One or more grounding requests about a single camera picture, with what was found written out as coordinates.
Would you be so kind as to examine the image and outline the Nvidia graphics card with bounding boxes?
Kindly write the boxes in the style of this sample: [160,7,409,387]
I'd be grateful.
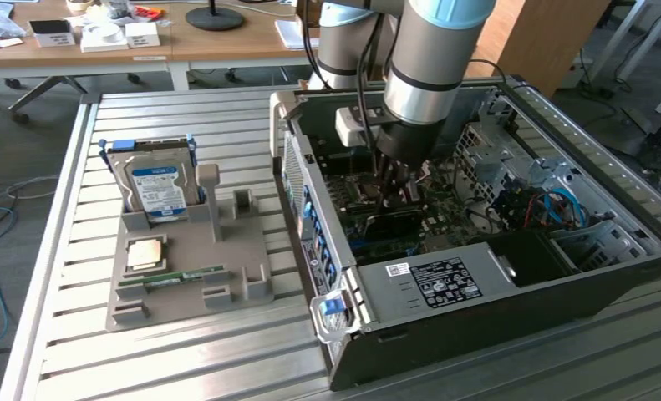
[357,206,425,243]

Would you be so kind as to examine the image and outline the white box with tape roll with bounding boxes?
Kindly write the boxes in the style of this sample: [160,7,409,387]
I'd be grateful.
[78,23,130,53]

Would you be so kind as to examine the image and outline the white box with black top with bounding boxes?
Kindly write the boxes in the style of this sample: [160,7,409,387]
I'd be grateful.
[29,19,78,48]

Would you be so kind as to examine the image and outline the orange plastic item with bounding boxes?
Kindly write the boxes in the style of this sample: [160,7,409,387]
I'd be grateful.
[134,4,168,22]

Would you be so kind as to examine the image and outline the black open PC case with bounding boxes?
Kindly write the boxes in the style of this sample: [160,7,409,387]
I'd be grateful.
[269,74,661,392]

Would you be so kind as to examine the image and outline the green RAM stick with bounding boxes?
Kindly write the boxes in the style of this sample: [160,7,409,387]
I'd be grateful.
[118,266,226,287]

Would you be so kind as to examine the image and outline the red disk wire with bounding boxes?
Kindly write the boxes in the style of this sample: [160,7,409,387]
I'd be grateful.
[523,194,550,229]

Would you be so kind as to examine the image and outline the hard disk with blue caddy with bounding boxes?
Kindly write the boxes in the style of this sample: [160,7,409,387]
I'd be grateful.
[98,134,206,226]

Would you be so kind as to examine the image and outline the grey power supply unit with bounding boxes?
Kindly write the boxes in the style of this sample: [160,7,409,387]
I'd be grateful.
[357,244,519,322]

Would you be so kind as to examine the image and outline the RAM stick with white label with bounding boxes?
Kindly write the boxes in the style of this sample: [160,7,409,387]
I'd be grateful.
[345,203,428,218]

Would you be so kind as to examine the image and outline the stack of white papers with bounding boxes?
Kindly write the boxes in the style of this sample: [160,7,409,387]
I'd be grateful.
[275,18,321,51]

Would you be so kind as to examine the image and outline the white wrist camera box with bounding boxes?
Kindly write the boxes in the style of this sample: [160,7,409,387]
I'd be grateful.
[335,107,387,147]

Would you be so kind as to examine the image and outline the plain white box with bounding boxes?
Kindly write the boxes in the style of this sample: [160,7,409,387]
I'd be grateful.
[125,22,161,49]

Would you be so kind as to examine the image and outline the black cable over case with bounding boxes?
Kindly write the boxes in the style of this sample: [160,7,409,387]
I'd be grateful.
[467,58,508,81]

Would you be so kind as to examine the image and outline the blue case latch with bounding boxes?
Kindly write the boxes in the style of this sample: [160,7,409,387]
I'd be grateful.
[319,294,347,319]

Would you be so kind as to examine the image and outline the wooden desk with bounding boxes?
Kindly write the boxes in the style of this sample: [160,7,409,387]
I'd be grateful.
[0,0,324,80]

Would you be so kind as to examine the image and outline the grey parts rack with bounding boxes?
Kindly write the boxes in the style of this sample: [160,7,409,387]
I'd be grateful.
[105,163,276,332]

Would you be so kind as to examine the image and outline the CPU chip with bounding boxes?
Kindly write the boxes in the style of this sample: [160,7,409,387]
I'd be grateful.
[128,240,164,269]

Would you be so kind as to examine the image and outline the black round lamp base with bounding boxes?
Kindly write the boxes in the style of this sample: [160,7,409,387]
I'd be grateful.
[185,0,246,31]

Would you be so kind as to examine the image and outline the blue disk wire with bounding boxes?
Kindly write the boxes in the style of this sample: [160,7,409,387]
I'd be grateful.
[544,190,588,229]

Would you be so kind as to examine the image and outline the green motherboard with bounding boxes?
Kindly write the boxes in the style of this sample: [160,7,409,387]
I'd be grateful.
[329,154,504,260]

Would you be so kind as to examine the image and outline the white floor cable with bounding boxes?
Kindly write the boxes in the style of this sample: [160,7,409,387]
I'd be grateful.
[0,175,58,201]

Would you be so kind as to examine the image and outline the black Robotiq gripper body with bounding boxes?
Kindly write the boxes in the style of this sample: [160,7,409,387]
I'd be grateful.
[372,123,438,210]

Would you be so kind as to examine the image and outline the CPU socket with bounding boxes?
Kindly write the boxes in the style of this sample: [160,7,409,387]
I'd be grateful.
[352,174,387,206]

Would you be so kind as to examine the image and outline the brown cardboard box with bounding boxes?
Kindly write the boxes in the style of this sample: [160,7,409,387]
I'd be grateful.
[295,0,325,39]

